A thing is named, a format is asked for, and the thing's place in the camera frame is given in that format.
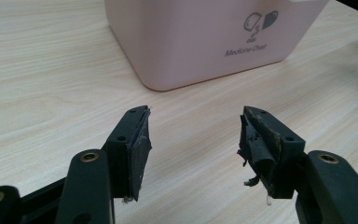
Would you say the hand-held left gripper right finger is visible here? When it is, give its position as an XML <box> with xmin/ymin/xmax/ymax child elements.
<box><xmin>236</xmin><ymin>105</ymin><xmax>306</xmax><ymax>200</ymax></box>

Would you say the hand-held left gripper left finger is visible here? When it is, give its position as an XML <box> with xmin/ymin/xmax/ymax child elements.
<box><xmin>102</xmin><ymin>105</ymin><xmax>153</xmax><ymax>203</ymax></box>

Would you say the pink plastic medicine box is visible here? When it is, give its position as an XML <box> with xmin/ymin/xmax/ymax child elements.
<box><xmin>103</xmin><ymin>0</ymin><xmax>330</xmax><ymax>92</ymax></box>

